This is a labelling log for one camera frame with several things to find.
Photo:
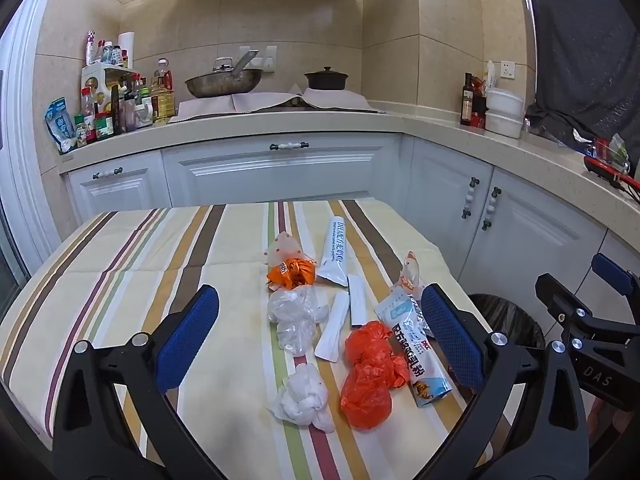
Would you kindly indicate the white plastic container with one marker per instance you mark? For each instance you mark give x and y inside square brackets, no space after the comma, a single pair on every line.
[502,126]
[504,101]

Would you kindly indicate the dark cloth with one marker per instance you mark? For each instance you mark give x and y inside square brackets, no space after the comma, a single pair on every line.
[585,50]

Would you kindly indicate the knotted white plastic bag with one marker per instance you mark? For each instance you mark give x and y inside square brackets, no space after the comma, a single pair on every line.
[302,395]

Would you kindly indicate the dark trash bin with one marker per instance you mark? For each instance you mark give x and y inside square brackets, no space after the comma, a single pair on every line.
[505,317]

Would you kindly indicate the yellow cooking oil bottle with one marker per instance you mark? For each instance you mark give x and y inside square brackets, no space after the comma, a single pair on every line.
[164,97]

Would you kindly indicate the beige stove cover cloth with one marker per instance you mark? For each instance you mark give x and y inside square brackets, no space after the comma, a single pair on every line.
[250,103]

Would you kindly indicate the small orange white wrapper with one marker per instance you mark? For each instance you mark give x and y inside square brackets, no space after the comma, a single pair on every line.
[410,272]

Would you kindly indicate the blue white milk powder pouch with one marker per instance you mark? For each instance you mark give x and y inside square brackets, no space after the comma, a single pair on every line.
[417,360]

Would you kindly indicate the red label jar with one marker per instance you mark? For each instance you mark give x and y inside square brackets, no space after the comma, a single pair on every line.
[479,110]

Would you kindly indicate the long white pouch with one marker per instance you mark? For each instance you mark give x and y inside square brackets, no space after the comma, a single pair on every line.
[336,250]

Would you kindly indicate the group of condiment bottles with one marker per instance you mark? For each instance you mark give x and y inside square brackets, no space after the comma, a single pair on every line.
[104,127]

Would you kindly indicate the white single wall socket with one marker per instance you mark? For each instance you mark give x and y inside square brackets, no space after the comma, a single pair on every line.
[508,70]

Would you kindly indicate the small white cabinet door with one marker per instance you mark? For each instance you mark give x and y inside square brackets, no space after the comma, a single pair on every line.
[120,195]

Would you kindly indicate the wide white cabinet drawer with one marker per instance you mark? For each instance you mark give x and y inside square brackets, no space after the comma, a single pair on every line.
[280,175]

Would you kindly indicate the orange snack wrapper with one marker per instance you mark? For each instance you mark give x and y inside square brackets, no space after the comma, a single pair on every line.
[295,274]

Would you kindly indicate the clear orange-dotted wrapper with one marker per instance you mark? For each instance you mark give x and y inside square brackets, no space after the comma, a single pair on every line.
[281,249]

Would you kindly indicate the striped tablecloth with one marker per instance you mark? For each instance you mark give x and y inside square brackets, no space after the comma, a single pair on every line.
[150,260]

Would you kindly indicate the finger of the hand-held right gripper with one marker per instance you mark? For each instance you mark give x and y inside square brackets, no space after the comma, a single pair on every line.
[612,269]
[560,299]

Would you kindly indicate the white spice rack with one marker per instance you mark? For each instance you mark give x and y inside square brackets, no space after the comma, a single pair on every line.
[100,82]

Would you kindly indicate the white paper roll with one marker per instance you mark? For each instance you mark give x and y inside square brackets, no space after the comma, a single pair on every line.
[127,47]

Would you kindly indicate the blue white packet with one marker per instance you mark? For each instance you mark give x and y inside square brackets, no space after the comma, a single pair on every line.
[60,127]

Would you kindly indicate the black lidded pot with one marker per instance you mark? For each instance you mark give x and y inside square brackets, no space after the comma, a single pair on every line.
[327,81]

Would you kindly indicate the white double wall socket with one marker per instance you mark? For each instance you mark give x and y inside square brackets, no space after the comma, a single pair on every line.
[268,57]

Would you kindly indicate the white sachet strip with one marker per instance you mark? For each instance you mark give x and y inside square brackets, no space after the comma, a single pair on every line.
[357,301]
[331,331]

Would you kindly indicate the light blue patterned packet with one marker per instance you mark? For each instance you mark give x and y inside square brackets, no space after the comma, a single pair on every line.
[397,307]

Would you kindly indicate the beige kitchen countertop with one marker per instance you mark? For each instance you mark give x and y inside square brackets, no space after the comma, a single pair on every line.
[310,122]

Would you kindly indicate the red rack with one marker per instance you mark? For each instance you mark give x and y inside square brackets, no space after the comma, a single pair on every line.
[602,166]

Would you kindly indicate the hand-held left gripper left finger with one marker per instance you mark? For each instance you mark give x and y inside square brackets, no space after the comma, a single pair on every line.
[187,332]

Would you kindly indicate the white door frame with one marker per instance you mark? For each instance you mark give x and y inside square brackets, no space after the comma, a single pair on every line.
[25,160]

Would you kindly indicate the steel wok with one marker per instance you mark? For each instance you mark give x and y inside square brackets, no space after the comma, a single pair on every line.
[220,86]

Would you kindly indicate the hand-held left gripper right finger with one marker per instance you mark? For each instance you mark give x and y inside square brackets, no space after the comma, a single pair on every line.
[452,332]

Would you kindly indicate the clear plastic bag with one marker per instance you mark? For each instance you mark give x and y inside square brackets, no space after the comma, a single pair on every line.
[295,316]

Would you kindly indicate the orange plastic bag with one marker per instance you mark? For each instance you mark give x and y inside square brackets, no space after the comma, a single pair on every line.
[367,385]

